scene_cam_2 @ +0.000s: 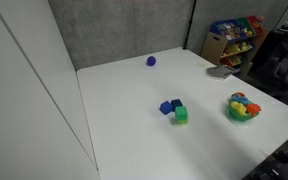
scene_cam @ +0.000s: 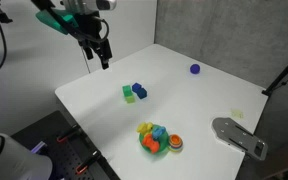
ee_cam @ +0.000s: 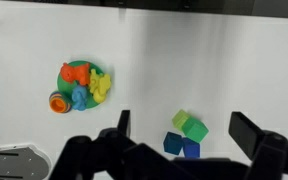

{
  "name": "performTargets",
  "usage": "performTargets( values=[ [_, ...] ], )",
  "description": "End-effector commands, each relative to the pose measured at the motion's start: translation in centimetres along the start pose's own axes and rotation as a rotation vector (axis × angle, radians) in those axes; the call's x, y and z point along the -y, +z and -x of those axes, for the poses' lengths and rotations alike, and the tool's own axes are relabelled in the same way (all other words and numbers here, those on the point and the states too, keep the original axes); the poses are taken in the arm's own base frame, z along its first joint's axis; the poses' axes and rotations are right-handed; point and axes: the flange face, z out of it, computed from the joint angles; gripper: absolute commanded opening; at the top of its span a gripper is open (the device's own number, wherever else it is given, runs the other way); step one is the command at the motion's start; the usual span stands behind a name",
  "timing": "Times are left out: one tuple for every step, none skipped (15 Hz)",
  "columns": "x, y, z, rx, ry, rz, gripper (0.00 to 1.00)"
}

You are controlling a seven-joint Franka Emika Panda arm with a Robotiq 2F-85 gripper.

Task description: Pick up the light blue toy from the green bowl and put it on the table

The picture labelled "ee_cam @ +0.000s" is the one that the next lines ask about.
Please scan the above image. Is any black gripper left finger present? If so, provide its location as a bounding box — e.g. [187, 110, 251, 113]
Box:
[117, 109, 132, 138]

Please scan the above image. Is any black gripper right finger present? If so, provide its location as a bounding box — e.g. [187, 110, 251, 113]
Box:
[228, 111, 267, 161]

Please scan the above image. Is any light blue animal toy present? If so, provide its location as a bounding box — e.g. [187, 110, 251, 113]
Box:
[70, 84, 89, 112]

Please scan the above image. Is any green bowl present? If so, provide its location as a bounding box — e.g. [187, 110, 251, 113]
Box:
[56, 59, 107, 110]

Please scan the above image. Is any yellow animal toy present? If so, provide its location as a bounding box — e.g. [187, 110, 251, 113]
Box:
[88, 68, 113, 105]

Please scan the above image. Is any orange animal toy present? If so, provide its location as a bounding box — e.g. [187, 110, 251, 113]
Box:
[59, 61, 92, 86]

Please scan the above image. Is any dark teal cube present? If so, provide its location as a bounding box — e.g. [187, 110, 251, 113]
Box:
[162, 131, 185, 156]

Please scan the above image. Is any lime green cube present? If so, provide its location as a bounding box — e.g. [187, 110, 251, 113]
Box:
[171, 108, 192, 132]

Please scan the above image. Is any blue cube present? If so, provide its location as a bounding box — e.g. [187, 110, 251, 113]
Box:
[181, 136, 202, 159]

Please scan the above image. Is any grey metal plate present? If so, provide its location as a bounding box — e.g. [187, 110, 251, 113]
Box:
[0, 143, 53, 180]

